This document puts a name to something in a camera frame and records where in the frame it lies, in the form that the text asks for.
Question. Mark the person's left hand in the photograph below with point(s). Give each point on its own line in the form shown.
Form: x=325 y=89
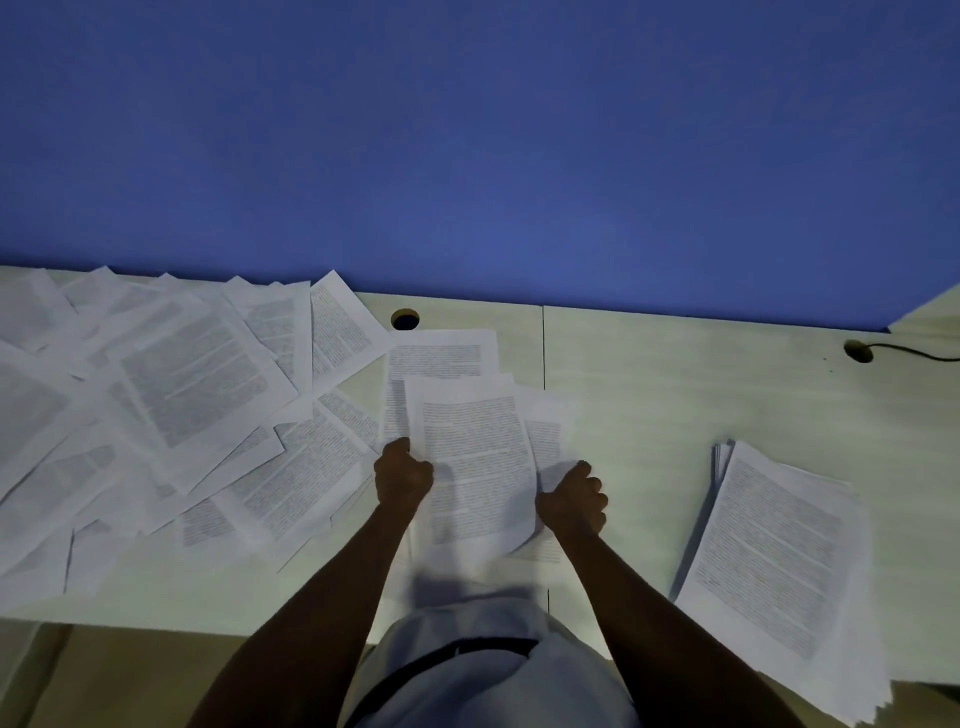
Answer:
x=401 y=480

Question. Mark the person's right hand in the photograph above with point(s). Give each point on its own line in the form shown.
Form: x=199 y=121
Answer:
x=574 y=502

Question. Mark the printed paper bundle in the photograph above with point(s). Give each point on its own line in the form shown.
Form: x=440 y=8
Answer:
x=472 y=450

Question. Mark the neat stack of printed sheets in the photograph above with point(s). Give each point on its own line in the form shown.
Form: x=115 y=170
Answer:
x=772 y=555

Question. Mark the spread of printed papers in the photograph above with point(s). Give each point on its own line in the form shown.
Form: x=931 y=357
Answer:
x=187 y=375

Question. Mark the person's right forearm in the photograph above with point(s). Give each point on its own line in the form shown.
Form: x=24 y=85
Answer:
x=660 y=645

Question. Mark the person's left forearm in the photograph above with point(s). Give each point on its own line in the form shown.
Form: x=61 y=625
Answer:
x=315 y=637

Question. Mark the white shirt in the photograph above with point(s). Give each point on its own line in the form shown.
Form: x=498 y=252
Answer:
x=487 y=697

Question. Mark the black office chair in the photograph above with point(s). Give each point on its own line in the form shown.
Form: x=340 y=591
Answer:
x=946 y=691

